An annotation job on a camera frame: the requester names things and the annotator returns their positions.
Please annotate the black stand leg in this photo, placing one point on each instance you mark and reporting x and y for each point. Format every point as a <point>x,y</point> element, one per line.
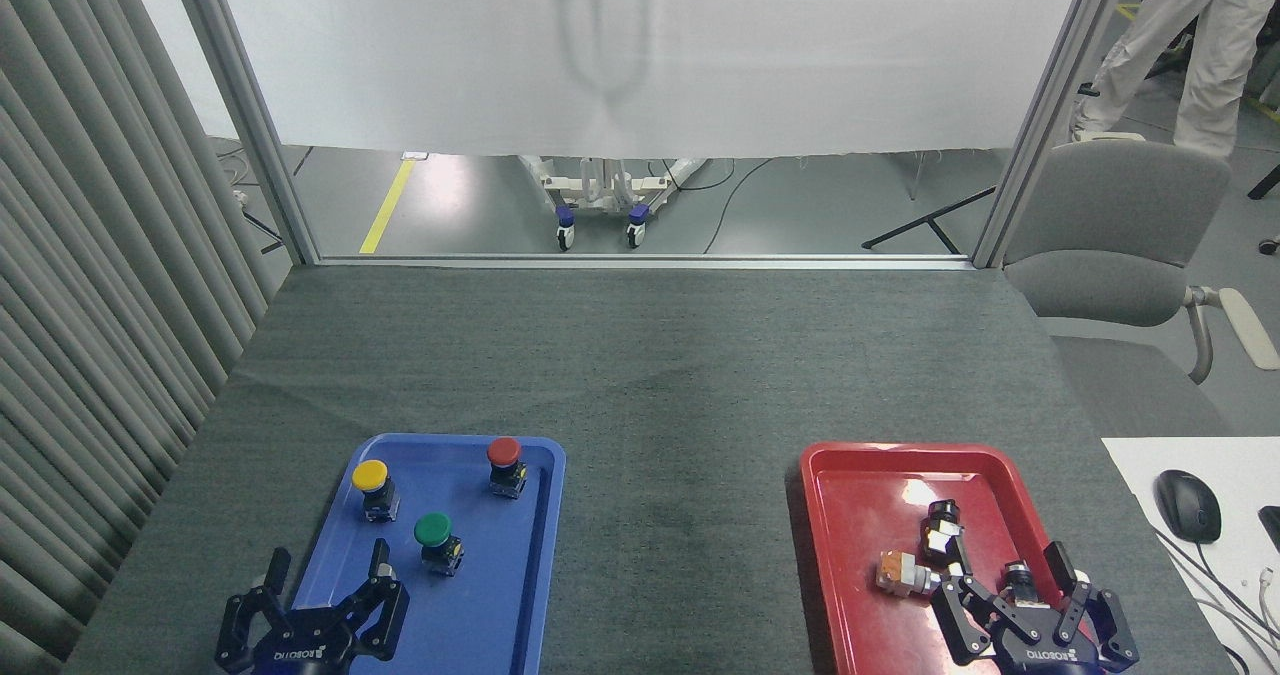
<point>930,220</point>

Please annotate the white hanging sheet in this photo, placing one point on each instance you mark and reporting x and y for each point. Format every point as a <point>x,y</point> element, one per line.
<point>650,55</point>

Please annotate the orange and grey switch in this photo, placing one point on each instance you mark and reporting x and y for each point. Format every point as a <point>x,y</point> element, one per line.
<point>900,573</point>

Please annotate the black chair base with castor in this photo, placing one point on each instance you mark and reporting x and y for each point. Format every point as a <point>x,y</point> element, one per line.
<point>1268,183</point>

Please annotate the white side desk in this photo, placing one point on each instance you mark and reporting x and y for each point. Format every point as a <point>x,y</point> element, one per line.
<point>1240,455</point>

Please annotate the black keyboard corner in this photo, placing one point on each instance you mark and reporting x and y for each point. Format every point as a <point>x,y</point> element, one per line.
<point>1272,525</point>

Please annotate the green push button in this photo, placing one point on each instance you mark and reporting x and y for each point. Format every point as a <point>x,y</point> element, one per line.
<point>433,529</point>

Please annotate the blue plastic tray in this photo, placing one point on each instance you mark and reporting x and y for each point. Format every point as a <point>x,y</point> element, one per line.
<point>470,595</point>

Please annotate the red push button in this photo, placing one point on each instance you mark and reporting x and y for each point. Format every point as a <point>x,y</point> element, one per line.
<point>503,451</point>

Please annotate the grey pleated curtain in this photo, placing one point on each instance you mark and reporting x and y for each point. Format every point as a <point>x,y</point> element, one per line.
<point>90,285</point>

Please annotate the black switch with copper base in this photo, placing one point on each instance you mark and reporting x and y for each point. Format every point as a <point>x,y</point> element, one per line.
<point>1020,580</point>

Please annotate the white stand on wheels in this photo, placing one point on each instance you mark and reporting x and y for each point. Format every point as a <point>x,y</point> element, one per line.
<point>600,190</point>

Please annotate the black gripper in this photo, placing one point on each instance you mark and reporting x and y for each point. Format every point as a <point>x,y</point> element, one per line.
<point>305,640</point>
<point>1040,645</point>

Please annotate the yellow push button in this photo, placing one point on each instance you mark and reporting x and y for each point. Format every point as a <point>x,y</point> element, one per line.
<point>370,475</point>

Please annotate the red plastic tray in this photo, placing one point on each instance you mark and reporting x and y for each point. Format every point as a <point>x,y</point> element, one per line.
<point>860,525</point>

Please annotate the black computer mouse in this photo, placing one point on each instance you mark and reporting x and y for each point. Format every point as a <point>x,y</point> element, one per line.
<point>1188,505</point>

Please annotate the black and white switch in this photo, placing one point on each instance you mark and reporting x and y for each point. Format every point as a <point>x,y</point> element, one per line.
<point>942,527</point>

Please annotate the silver frame rail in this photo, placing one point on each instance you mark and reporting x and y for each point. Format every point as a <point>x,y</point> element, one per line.
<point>640,261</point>

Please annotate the grey office chair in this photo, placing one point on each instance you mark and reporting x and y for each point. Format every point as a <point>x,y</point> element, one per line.
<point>1110,215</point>

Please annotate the person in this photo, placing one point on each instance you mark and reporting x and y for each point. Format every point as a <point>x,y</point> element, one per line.
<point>1215,45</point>

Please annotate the silver frame post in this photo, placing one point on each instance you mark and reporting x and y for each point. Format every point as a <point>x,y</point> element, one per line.
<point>1045,115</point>
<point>245,115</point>

